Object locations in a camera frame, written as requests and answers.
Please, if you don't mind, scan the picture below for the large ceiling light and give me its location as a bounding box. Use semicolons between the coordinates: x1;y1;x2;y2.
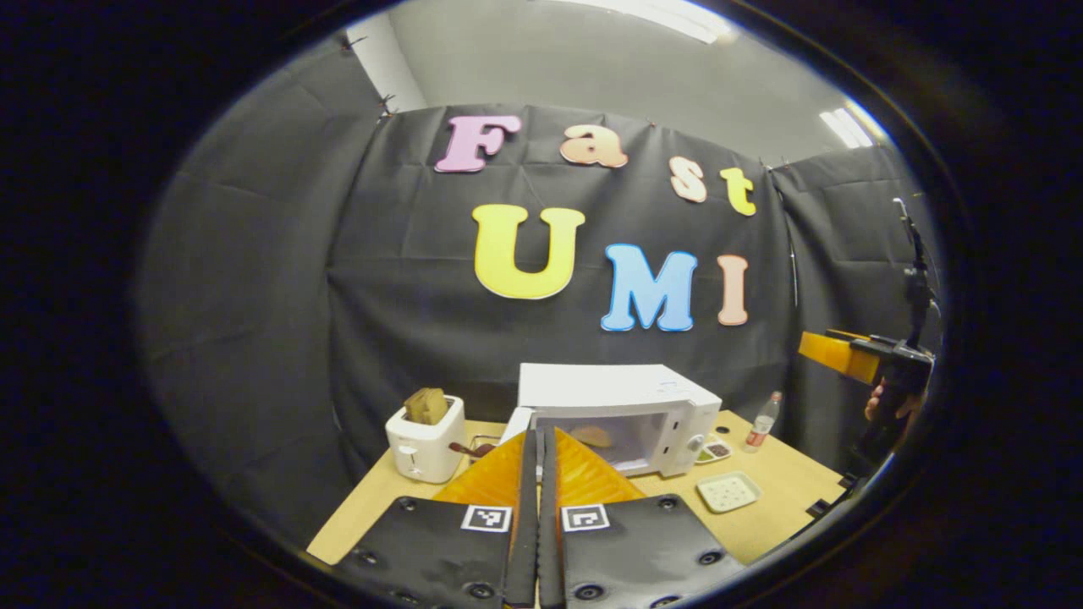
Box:
584;0;733;45

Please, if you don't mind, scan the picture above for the small ceiling light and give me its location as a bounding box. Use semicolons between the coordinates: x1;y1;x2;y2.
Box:
819;107;874;151

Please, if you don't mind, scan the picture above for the brown toast slice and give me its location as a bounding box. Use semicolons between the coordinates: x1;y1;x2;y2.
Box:
404;387;450;426

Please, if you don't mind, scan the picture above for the white microwave oven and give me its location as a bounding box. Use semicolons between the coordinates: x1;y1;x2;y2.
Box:
499;364;724;480

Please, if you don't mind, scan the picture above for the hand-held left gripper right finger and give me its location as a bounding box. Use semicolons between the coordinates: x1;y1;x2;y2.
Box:
539;427;747;609

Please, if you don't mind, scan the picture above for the cream square plate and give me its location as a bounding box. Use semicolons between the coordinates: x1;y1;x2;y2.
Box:
696;470;763;515

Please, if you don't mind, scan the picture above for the white toaster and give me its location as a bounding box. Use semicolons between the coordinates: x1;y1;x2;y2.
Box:
385;394;467;486

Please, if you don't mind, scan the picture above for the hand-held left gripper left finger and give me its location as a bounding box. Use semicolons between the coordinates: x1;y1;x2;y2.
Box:
334;430;540;609

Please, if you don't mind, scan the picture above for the clear red label water bottle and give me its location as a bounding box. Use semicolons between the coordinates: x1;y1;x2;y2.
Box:
744;391;783;454

